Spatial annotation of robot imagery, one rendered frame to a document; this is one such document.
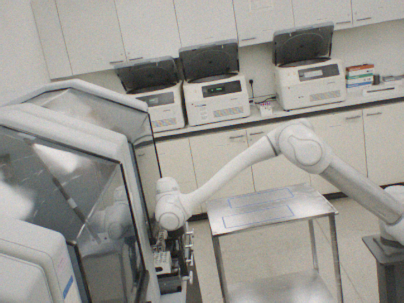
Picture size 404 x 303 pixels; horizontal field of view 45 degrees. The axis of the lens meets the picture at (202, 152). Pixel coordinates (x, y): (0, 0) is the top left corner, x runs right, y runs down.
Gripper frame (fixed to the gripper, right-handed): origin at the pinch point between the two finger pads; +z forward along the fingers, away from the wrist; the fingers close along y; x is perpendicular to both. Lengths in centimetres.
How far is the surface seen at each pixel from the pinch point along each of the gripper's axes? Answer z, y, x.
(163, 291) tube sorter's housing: 6.0, 6.2, -9.8
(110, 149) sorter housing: -65, 32, -11
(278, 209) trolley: -2, -41, 48
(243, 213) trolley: -2, -44, 30
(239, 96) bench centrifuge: -30, -230, 46
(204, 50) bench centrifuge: -73, -251, 22
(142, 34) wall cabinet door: -96, -258, -29
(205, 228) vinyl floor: 79, -213, -4
